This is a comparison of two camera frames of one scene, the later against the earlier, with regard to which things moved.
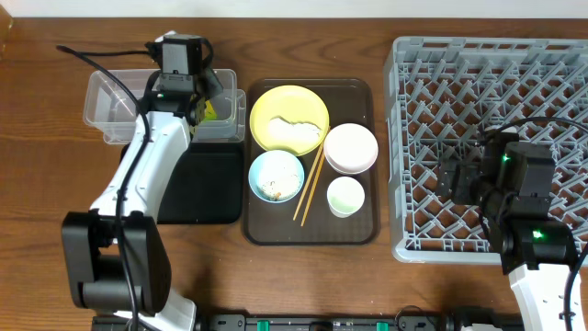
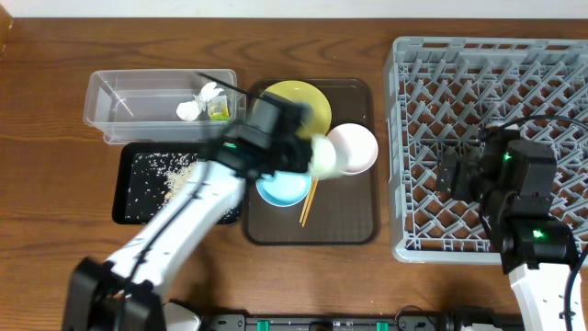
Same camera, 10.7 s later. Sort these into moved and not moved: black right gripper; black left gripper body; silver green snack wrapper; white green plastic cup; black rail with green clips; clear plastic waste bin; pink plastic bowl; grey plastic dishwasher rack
Moved: black left gripper body; silver green snack wrapper; white green plastic cup
Not moved: grey plastic dishwasher rack; clear plastic waste bin; black rail with green clips; pink plastic bowl; black right gripper
